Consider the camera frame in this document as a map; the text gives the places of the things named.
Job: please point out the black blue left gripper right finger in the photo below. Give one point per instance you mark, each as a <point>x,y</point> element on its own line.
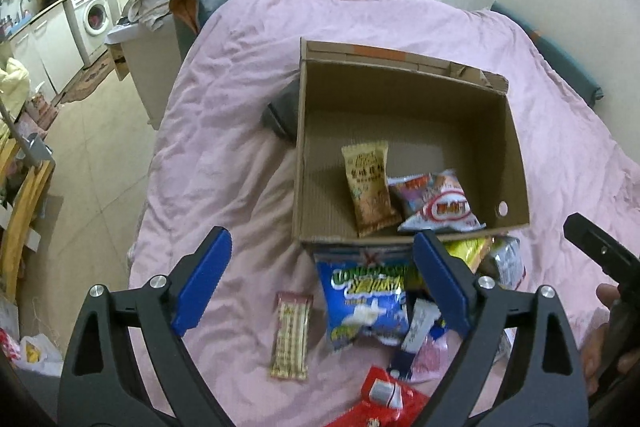
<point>542,384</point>

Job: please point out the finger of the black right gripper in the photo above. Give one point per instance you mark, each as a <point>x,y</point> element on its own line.
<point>614,258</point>

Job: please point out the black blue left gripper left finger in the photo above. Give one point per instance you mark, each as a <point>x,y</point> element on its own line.
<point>101,384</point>

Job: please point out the yellow snack bag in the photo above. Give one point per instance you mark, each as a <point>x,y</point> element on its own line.
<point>471,251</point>

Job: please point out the red snack bag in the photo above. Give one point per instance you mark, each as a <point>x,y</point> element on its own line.
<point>384,402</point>

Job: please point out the blue Lonely God chip bag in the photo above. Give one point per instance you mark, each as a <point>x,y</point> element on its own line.
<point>366,291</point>

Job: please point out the person's right hand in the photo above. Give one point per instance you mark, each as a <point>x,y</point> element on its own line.
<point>591,352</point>

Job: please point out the white plastic bag on floor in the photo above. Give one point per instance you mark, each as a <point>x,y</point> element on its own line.
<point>39,355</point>

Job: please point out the pink white small sachet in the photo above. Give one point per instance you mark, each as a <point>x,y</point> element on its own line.
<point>423,354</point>

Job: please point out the pink bed duvet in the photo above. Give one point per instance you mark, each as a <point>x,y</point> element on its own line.
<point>215,163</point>

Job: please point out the beige wafer stick packet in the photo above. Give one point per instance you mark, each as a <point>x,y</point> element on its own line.
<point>290,341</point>

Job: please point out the white red snack packet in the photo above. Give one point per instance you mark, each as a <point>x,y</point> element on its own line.
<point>433,201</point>

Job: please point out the yellow wooden chair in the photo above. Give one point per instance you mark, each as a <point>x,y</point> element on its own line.
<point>14,236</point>

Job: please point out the teal bed edge cushion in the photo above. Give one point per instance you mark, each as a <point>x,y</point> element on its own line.
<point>563,63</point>

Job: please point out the open cardboard box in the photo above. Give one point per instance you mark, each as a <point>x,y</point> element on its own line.
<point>433,114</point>

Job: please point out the tan peanut snack packet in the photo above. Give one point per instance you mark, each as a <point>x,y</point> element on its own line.
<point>365,167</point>

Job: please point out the dark grey object behind box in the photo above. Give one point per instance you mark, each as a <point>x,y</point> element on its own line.
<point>281,114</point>

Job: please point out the white kitchen cabinet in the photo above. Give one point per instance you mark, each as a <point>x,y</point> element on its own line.
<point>47,48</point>

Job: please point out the white washing machine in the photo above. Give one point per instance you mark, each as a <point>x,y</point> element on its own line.
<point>90,21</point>

